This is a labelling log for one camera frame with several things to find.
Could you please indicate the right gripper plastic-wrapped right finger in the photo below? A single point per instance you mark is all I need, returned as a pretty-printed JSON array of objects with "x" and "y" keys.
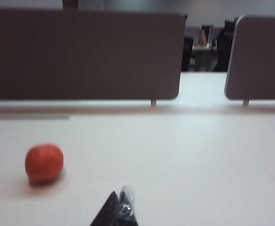
[{"x": 127, "y": 202}]

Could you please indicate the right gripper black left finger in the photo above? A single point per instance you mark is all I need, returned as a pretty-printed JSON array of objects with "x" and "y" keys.
[{"x": 109, "y": 214}]

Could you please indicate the orange fruit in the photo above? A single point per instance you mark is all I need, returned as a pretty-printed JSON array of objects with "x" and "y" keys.
[{"x": 44, "y": 162}]

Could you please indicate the white partition support foot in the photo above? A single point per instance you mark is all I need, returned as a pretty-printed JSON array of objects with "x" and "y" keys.
[
  {"x": 245, "y": 102},
  {"x": 153, "y": 102}
]

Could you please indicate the large grey desk partition panel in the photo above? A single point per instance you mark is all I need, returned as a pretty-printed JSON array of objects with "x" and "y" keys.
[{"x": 80, "y": 54}]

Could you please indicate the black high-back office chair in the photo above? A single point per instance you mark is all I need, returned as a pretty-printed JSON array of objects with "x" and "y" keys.
[{"x": 224, "y": 47}]

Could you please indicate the small grey desk partition panel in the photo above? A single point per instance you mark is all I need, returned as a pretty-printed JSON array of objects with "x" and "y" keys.
[{"x": 259, "y": 58}]

